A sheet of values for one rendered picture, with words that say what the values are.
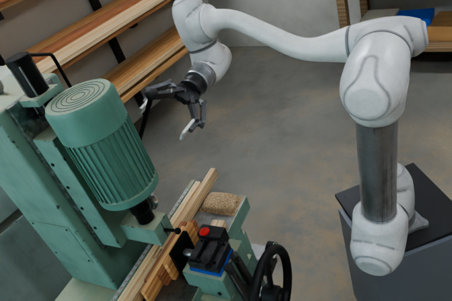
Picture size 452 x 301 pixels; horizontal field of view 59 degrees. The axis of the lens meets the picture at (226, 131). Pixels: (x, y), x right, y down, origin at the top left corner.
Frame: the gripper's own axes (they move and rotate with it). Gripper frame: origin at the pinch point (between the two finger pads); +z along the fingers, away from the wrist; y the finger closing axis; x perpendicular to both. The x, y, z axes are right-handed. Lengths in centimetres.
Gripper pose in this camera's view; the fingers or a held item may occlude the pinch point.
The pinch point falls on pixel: (162, 121)
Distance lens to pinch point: 113.5
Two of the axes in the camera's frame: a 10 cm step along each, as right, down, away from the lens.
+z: -4.0, 6.0, -6.9
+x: 3.2, -6.2, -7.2
